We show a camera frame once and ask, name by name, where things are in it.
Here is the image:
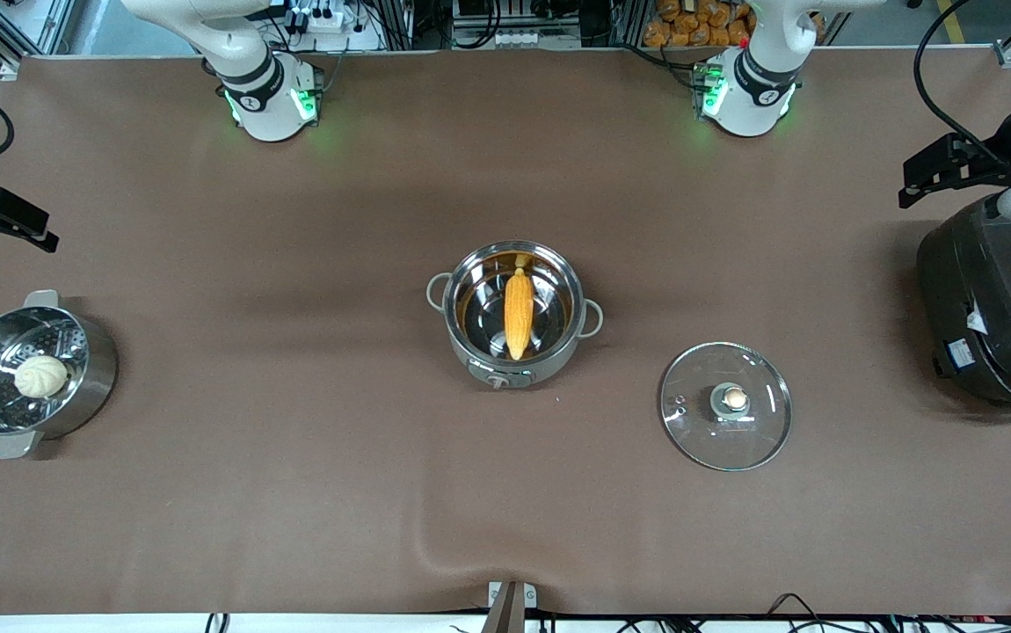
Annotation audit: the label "bag of orange breads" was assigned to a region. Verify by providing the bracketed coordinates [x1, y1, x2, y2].
[643, 0, 757, 47]

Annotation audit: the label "white steamed bun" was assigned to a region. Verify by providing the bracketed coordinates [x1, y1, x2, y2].
[14, 354, 69, 399]

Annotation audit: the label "brown table mat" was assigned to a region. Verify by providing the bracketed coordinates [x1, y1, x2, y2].
[0, 46, 1011, 616]

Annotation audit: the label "black rice cooker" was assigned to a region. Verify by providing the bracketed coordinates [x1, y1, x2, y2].
[916, 189, 1011, 417]

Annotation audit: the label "white power strip with plugs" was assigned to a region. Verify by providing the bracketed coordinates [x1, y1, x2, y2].
[281, 0, 350, 33]

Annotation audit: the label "yellow toy corn cob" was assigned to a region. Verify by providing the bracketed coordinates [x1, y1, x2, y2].
[504, 254, 535, 362]

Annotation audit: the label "black floor cables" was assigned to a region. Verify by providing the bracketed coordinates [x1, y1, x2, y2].
[611, 593, 1011, 633]

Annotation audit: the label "steel electric pot grey handles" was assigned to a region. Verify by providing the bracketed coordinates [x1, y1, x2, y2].
[426, 241, 605, 390]

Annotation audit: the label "glass pot lid with knob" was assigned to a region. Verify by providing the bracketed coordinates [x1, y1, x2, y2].
[659, 341, 794, 472]

